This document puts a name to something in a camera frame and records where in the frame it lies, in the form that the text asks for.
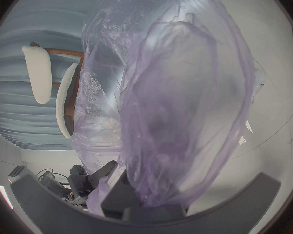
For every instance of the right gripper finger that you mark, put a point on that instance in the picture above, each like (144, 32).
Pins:
(117, 199)

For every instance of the pale blue curtain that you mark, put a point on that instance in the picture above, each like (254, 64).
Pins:
(51, 21)

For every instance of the clear printed wrapper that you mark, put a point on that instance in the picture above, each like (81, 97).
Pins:
(258, 82)

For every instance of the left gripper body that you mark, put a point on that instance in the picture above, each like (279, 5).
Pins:
(79, 188)

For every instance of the purple plastic bag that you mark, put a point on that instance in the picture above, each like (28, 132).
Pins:
(185, 94)

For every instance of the white cushioned wooden chair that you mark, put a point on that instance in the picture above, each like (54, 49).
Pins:
(39, 77)

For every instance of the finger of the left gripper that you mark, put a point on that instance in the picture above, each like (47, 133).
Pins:
(102, 174)

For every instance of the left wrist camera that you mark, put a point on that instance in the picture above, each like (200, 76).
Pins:
(78, 170)

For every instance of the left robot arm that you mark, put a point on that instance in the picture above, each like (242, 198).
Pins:
(51, 181)

